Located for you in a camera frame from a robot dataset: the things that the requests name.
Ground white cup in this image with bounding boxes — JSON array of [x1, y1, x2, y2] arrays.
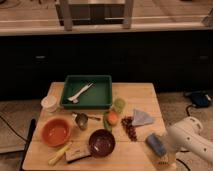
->
[[41, 95, 58, 112]]

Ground orange red bowl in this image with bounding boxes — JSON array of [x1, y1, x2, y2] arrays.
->
[[41, 118, 71, 147]]

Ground dark red grape bunch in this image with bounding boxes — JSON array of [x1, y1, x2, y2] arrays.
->
[[121, 116, 137, 141]]

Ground orange toy fruit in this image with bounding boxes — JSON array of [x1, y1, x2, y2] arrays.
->
[[107, 111, 119, 126]]

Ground grey blue folded cloth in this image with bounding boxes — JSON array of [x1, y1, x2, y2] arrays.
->
[[132, 109, 155, 126]]

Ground black cable right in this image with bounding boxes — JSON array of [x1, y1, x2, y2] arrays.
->
[[175, 103, 198, 171]]

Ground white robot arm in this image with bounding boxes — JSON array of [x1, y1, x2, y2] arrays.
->
[[159, 117, 213, 165]]

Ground blue sponge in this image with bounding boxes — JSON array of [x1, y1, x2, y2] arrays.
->
[[145, 133, 166, 157]]

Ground dark blue floor object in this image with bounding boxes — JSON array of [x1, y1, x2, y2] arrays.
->
[[184, 91, 212, 108]]

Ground green plastic tray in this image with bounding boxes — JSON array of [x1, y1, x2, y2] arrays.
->
[[60, 75, 112, 109]]

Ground dark maroon bowl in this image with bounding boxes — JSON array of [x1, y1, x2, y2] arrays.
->
[[88, 129, 116, 158]]

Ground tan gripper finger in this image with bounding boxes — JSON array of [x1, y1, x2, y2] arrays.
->
[[157, 153, 176, 169]]

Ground green toy leaf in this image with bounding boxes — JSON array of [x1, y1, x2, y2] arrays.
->
[[103, 113, 112, 132]]

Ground metal measuring scoop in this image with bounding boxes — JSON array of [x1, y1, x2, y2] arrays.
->
[[72, 112, 100, 131]]

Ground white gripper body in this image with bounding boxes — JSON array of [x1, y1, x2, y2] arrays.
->
[[160, 133, 181, 160]]

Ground metal table frame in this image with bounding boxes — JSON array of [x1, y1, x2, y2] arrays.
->
[[55, 0, 134, 31]]

